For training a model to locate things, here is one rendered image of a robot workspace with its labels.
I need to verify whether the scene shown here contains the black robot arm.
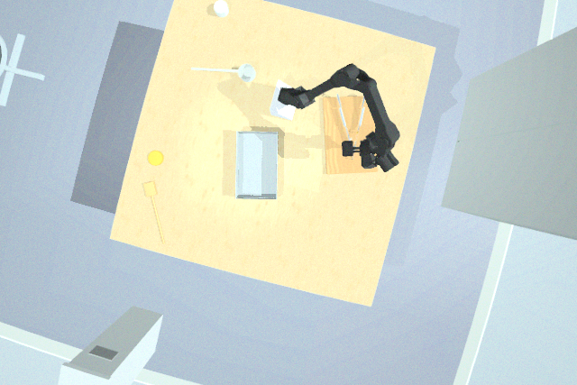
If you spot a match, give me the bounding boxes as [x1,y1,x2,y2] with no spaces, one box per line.
[278,63,400,172]

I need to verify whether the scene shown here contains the light wooden board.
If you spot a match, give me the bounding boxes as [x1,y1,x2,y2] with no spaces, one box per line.
[323,96,378,174]

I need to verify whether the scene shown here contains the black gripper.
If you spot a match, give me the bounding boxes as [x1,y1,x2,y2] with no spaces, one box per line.
[342,139,378,157]

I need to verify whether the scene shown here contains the light grey roasting tin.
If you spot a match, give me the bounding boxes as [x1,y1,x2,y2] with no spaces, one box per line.
[235,131,278,200]

